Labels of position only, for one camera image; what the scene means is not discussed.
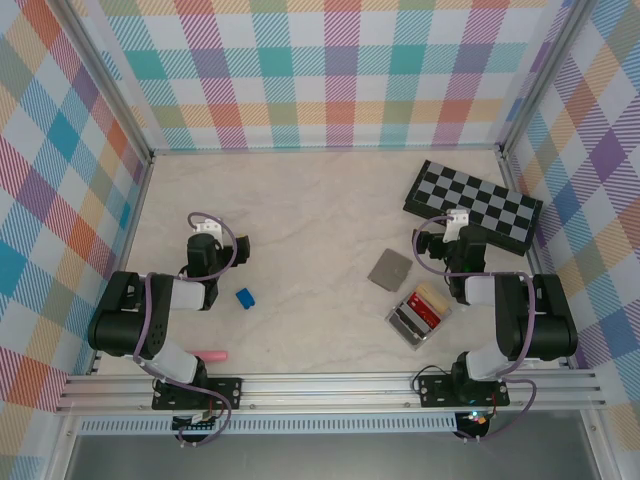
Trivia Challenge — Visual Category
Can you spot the aluminium frame post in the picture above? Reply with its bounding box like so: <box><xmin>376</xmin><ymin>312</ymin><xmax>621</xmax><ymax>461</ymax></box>
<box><xmin>49</xmin><ymin>0</ymin><xmax>155</xmax><ymax>164</ymax></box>
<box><xmin>499</xmin><ymin>0</ymin><xmax>599</xmax><ymax>151</ymax></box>

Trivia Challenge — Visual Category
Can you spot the red card white print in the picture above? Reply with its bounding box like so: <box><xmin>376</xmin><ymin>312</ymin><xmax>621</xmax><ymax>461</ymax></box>
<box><xmin>405</xmin><ymin>293</ymin><xmax>442</xmax><ymax>327</ymax></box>

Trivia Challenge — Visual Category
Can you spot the slotted grey cable duct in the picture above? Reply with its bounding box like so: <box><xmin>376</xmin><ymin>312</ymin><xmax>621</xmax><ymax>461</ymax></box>
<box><xmin>78</xmin><ymin>417</ymin><xmax>460</xmax><ymax>436</ymax></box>

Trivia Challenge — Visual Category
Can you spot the grey card holder wallet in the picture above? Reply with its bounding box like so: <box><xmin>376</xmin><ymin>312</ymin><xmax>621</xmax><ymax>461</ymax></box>
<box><xmin>367</xmin><ymin>248</ymin><xmax>414</xmax><ymax>293</ymax></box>

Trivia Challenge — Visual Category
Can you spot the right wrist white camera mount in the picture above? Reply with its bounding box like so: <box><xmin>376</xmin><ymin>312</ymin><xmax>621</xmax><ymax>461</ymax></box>
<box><xmin>446</xmin><ymin>209</ymin><xmax>471</xmax><ymax>245</ymax></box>

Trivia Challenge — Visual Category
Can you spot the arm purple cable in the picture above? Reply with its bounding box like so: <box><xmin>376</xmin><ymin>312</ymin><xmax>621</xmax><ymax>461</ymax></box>
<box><xmin>410</xmin><ymin>214</ymin><xmax>540</xmax><ymax>444</ymax></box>
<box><xmin>132</xmin><ymin>212</ymin><xmax>237</xmax><ymax>449</ymax></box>

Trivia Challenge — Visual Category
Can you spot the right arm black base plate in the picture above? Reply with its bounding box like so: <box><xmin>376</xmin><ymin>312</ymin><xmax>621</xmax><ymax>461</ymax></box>
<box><xmin>417</xmin><ymin>373</ymin><xmax>512</xmax><ymax>409</ymax></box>

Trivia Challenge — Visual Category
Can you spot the silver grey card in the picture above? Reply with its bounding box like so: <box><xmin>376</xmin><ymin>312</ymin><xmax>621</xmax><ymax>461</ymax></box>
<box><xmin>391</xmin><ymin>305</ymin><xmax>426</xmax><ymax>346</ymax></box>

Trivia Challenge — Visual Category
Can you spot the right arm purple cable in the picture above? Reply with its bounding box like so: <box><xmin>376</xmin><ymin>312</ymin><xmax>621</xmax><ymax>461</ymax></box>
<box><xmin>410</xmin><ymin>214</ymin><xmax>540</xmax><ymax>444</ymax></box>

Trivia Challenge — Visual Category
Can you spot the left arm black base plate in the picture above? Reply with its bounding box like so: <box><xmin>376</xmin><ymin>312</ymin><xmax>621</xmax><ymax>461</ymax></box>
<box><xmin>151</xmin><ymin>377</ymin><xmax>244</xmax><ymax>412</ymax></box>

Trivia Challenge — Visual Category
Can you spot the beige gold card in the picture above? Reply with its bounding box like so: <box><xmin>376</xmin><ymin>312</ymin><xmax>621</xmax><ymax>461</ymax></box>
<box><xmin>415</xmin><ymin>282</ymin><xmax>452</xmax><ymax>315</ymax></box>

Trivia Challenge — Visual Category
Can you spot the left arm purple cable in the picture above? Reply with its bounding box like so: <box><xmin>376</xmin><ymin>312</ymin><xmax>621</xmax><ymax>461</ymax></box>
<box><xmin>132</xmin><ymin>212</ymin><xmax>237</xmax><ymax>449</ymax></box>

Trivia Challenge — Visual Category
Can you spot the aluminium mounting rail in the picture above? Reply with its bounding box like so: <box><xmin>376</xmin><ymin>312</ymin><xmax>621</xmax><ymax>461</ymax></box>
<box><xmin>54</xmin><ymin>368</ymin><xmax>609</xmax><ymax>414</ymax></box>

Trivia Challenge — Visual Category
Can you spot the aluminium frame back bar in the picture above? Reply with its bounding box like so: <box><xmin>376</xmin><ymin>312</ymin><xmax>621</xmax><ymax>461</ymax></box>
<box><xmin>149</xmin><ymin>143</ymin><xmax>506</xmax><ymax>157</ymax></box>

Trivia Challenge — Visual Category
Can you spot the black grey folding chessboard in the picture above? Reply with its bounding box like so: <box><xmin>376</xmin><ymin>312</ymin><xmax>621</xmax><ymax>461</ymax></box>
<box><xmin>402</xmin><ymin>159</ymin><xmax>545</xmax><ymax>258</ymax></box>

